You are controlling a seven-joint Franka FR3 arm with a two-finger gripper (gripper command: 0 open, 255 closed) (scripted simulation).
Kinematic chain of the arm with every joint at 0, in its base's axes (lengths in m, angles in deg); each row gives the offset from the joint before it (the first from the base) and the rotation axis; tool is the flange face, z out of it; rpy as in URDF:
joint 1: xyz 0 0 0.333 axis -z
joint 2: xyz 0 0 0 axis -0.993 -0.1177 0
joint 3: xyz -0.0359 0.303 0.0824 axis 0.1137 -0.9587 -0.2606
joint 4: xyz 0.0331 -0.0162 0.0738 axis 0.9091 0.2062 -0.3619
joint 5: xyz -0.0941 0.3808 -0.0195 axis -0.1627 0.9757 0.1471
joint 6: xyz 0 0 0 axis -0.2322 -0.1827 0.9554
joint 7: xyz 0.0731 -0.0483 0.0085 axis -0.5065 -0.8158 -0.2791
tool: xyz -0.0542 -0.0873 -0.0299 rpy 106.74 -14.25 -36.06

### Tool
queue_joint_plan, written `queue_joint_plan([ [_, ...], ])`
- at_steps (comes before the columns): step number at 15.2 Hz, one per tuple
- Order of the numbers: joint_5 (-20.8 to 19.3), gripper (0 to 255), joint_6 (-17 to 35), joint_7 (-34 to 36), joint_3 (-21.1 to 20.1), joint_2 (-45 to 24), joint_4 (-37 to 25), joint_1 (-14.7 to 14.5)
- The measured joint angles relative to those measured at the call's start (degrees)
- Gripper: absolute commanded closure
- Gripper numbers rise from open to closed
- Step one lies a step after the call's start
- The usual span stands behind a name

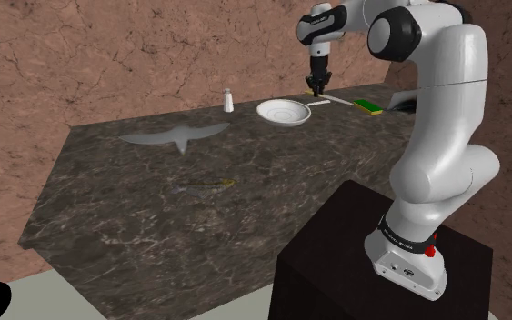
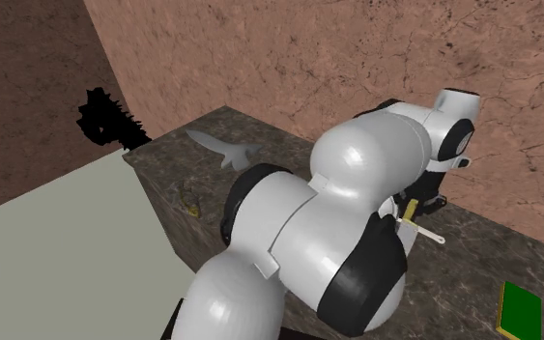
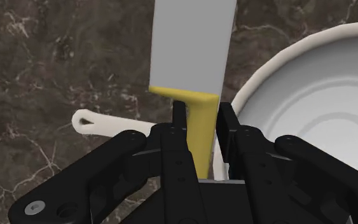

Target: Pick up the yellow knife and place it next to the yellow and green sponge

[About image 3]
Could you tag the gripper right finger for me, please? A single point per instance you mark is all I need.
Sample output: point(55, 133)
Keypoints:
point(259, 167)

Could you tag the white plate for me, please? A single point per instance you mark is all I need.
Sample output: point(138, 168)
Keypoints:
point(318, 102)

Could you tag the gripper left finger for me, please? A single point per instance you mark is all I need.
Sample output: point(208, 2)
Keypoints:
point(169, 161)

